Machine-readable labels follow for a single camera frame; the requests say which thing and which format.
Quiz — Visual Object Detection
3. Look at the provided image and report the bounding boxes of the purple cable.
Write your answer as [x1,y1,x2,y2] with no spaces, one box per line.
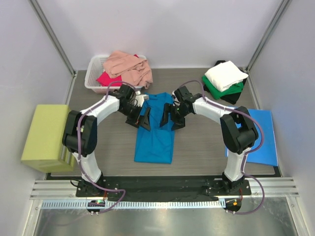
[176,80,265,215]
[76,81,126,213]

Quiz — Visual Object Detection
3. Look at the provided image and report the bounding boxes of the white folded t shirt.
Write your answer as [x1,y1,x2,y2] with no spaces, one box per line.
[205,61,248,92]

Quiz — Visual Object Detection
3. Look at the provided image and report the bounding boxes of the white plastic basket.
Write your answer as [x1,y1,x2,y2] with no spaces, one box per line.
[84,54,146,94]

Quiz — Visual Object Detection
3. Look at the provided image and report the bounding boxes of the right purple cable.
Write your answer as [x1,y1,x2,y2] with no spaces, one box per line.
[176,80,265,215]

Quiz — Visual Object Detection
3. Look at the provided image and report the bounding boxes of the pink t shirt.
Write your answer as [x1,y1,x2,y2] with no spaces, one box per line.
[103,51,153,89]

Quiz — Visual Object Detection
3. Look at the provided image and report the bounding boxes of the blue t shirt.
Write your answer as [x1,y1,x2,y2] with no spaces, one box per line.
[134,92,175,164]

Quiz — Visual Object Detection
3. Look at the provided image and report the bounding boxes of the yellow green box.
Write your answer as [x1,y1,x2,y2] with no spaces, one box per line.
[21,104,75,173]

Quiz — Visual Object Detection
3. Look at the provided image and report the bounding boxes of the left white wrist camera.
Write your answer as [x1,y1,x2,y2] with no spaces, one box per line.
[133,90,149,107]

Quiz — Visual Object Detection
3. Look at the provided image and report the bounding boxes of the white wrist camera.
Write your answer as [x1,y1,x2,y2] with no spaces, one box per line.
[172,90,181,105]
[133,90,149,107]

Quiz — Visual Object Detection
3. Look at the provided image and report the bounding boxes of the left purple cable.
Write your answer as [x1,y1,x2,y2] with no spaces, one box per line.
[76,81,126,213]

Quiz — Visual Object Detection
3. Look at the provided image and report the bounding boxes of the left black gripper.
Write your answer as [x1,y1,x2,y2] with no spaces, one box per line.
[119,103,151,131]

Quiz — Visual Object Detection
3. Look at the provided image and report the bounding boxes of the aluminium rail frame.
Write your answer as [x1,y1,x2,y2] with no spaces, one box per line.
[30,177,299,202]

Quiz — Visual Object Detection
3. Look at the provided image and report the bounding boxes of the green folded t shirt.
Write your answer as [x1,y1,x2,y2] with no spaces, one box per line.
[201,75,244,100]

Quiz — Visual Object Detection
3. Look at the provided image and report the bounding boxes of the blue folder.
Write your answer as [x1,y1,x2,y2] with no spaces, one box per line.
[220,106,278,169]

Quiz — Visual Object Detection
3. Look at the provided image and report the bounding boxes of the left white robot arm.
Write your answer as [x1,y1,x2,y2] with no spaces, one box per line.
[62,84,151,197]

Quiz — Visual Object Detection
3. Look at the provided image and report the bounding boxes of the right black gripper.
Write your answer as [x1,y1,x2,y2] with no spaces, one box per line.
[160,103,190,131]

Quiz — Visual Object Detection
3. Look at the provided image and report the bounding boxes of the red t shirt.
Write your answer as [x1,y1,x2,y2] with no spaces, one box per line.
[97,51,146,86]

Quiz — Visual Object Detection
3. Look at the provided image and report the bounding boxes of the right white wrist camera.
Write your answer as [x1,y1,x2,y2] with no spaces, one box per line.
[172,90,181,105]

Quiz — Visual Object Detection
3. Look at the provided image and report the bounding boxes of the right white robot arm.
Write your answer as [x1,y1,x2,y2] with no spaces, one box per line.
[159,86,259,195]

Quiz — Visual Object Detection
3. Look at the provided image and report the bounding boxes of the white slotted cable duct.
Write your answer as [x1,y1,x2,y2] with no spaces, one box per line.
[41,199,225,210]

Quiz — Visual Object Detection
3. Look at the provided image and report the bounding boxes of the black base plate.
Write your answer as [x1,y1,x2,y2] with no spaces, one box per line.
[47,172,281,211]

